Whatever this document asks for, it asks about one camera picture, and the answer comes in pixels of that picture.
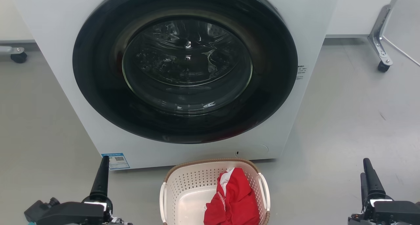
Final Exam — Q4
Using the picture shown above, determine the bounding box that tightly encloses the white front-load washing machine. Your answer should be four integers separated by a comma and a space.
10, 0, 342, 171

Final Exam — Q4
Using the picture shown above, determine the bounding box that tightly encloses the cream perforated laundry basket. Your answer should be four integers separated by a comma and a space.
159, 158, 271, 225

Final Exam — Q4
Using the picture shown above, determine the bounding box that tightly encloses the flat silver metal leg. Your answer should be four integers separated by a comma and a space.
0, 46, 25, 56

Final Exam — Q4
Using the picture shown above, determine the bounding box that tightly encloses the red and white garment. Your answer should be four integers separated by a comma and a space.
203, 167, 261, 225

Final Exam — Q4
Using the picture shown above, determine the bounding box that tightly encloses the white partition panel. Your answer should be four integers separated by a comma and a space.
326, 0, 398, 39
0, 0, 36, 44

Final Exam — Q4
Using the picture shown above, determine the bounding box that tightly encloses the blue energy label sticker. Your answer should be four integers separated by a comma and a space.
101, 153, 131, 170

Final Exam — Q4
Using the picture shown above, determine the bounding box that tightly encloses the thin white floor cable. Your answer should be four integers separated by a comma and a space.
382, 35, 420, 68

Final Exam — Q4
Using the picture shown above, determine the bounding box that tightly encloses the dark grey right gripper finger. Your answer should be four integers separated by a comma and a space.
363, 158, 387, 196
360, 172, 368, 206

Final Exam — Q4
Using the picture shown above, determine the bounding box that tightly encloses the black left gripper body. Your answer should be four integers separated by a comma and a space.
24, 194, 114, 225

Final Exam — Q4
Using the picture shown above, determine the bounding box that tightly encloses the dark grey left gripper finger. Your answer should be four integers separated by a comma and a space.
89, 155, 110, 200

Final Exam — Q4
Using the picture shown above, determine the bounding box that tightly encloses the angled silver metal leg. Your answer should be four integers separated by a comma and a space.
367, 0, 405, 66

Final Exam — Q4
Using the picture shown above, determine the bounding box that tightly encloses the black round washer door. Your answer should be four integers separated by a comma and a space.
72, 0, 298, 145

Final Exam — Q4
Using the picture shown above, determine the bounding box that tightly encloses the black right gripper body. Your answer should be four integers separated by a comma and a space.
348, 193, 420, 225

